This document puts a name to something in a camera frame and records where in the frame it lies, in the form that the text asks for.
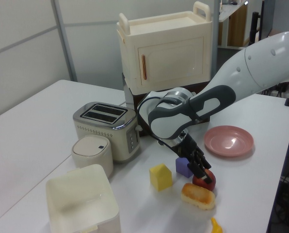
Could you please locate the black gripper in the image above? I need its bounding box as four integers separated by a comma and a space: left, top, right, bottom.
176, 134, 213, 184

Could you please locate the red apple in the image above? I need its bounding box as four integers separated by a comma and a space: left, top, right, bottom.
192, 169, 217, 191

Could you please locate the white square plastic container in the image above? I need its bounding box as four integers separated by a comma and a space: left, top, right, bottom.
46, 164, 122, 233

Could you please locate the purple cube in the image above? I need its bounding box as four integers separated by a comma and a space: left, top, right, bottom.
175, 157, 194, 179

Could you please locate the golden oblong bun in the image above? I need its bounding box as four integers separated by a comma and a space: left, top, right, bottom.
181, 183, 216, 211

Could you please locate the pink plate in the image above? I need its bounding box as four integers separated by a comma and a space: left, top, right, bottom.
203, 125, 255, 158

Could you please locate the yellow cube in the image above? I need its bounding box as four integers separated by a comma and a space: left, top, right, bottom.
149, 163, 173, 192

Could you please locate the yellow banana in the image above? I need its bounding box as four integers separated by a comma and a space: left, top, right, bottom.
210, 217, 223, 233

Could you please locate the brown base box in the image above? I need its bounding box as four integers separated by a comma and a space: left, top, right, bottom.
122, 72, 212, 138

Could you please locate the cream and silver toaster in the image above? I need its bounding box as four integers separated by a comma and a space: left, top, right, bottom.
73, 101, 143, 164

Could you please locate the small white lidded bin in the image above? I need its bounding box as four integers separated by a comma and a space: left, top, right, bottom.
71, 135, 114, 178

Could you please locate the cream toy cabinet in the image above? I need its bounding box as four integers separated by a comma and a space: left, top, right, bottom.
116, 1, 214, 95

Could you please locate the wooden shelf unit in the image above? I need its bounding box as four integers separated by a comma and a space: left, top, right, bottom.
218, 0, 248, 48

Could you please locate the black upright stand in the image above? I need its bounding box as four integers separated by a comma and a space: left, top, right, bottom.
249, 11, 261, 47

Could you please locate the grey cable strap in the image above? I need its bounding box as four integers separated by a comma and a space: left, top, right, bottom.
187, 98, 203, 123

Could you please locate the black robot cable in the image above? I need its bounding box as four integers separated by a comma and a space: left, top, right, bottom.
136, 93, 184, 156

